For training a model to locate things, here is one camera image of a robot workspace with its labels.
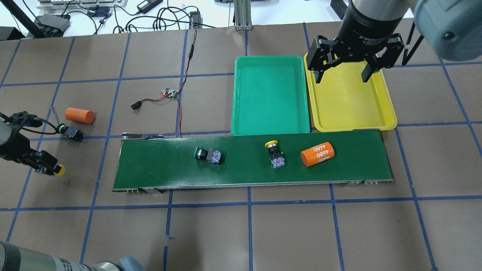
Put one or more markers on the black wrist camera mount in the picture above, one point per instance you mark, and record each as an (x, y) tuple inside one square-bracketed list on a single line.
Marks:
[(20, 120)]

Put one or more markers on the green conveyor belt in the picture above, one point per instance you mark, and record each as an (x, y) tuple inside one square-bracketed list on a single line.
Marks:
[(164, 164)]

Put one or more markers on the plain orange cylinder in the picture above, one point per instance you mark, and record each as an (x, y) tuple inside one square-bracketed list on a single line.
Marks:
[(80, 115)]

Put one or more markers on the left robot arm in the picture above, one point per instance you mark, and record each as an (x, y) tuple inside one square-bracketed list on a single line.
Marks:
[(14, 258)]

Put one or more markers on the green plastic tray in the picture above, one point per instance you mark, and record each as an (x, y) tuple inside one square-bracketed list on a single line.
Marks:
[(269, 96)]

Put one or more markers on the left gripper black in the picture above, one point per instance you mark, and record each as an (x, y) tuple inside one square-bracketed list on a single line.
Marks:
[(12, 146)]

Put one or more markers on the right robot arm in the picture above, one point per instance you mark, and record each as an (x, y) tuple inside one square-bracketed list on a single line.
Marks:
[(367, 33)]

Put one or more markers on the yellow plastic tray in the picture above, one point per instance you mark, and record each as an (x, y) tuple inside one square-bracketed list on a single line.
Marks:
[(343, 102)]

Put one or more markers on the green push button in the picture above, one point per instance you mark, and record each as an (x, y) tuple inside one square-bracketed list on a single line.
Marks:
[(211, 156), (69, 132)]

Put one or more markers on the black inline switch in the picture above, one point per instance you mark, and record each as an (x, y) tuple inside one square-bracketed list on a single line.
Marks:
[(137, 105)]

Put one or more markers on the yellow push button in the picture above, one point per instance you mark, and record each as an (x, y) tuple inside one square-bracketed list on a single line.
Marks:
[(58, 171), (276, 156)]

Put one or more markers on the small motor controller board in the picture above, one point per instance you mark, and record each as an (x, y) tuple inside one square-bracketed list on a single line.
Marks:
[(169, 93)]

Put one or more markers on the orange cylinder printed 4680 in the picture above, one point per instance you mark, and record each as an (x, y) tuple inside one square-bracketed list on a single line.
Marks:
[(317, 154)]

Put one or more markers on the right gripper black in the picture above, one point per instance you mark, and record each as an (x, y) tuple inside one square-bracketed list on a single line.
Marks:
[(362, 29)]

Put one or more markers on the aluminium frame post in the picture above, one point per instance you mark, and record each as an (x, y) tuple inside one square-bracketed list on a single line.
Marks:
[(242, 15)]

